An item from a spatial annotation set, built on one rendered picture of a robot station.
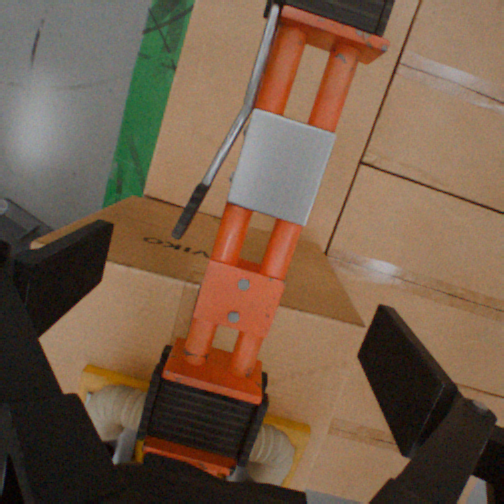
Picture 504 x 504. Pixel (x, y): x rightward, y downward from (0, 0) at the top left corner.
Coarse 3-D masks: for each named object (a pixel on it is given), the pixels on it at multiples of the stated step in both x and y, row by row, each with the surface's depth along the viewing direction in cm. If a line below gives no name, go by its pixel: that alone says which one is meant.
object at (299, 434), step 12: (264, 420) 50; (276, 420) 50; (288, 420) 51; (288, 432) 50; (300, 432) 50; (300, 444) 50; (300, 456) 51; (240, 468) 51; (228, 480) 51; (240, 480) 51; (252, 480) 51; (288, 480) 52
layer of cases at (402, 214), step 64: (256, 0) 75; (448, 0) 74; (192, 64) 78; (320, 64) 77; (384, 64) 77; (448, 64) 77; (192, 128) 81; (384, 128) 80; (448, 128) 80; (192, 192) 84; (320, 192) 84; (384, 192) 84; (448, 192) 84; (384, 256) 87; (448, 256) 87; (448, 320) 91; (384, 448) 100
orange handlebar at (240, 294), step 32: (288, 32) 28; (288, 64) 28; (352, 64) 28; (288, 96) 29; (320, 96) 29; (224, 224) 31; (288, 224) 31; (224, 256) 32; (288, 256) 32; (224, 288) 32; (256, 288) 32; (192, 320) 34; (224, 320) 33; (256, 320) 33; (192, 352) 34; (256, 352) 34
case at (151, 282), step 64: (128, 256) 50; (192, 256) 56; (256, 256) 65; (320, 256) 76; (64, 320) 48; (128, 320) 48; (320, 320) 48; (64, 384) 51; (320, 384) 50; (320, 448) 53
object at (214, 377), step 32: (224, 352) 38; (160, 384) 34; (192, 384) 32; (224, 384) 33; (256, 384) 34; (160, 416) 35; (192, 416) 35; (224, 416) 35; (256, 416) 34; (160, 448) 34; (192, 448) 36; (224, 448) 35
